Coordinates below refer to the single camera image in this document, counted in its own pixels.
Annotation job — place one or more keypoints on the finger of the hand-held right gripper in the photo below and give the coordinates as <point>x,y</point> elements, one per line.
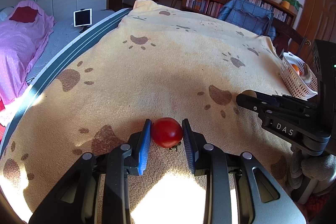
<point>275,109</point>
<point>294,102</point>

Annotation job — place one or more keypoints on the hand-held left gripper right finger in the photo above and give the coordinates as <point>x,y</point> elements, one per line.
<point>189,148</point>

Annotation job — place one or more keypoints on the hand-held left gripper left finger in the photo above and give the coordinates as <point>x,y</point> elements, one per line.
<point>145,148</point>

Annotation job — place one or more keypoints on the white plastic basket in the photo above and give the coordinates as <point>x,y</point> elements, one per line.
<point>294,82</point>

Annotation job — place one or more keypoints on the red tomato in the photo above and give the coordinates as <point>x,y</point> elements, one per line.
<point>166,132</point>

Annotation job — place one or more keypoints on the small tan round fruit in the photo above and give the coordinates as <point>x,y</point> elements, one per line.
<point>249,94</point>

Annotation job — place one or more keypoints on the person's right hand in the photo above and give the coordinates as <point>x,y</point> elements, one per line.
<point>312,171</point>

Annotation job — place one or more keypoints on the small mandarin orange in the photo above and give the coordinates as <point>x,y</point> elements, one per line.
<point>296,68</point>

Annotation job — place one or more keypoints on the dark wooden chair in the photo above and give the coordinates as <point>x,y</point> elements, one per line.
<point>288,32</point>

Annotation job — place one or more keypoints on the orange jar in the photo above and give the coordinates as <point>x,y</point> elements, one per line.
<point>285,5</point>

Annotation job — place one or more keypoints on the blue denim jacket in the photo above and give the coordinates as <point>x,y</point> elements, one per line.
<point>246,16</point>

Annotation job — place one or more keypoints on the green box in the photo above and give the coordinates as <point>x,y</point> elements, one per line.
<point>295,2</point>

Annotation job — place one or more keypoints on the brown wooden door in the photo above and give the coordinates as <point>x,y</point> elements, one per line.
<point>320,3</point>

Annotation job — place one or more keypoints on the teal striped bed sheet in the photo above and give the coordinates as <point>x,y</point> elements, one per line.
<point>65,48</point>

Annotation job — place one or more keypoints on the black tablet stand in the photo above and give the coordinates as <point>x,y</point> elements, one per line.
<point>85,28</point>

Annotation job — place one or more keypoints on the grey patterned mattress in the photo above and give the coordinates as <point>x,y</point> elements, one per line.
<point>63,35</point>

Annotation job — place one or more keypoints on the white tablet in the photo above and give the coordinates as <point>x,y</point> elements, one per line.
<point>83,17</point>

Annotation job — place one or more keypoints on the pink dotted duvet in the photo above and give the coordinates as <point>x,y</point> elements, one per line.
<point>15,48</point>

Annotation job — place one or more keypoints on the red cloth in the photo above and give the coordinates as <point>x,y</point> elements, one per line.
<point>23,14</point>

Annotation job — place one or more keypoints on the white pillow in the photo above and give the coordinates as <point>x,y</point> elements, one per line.
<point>5,11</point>

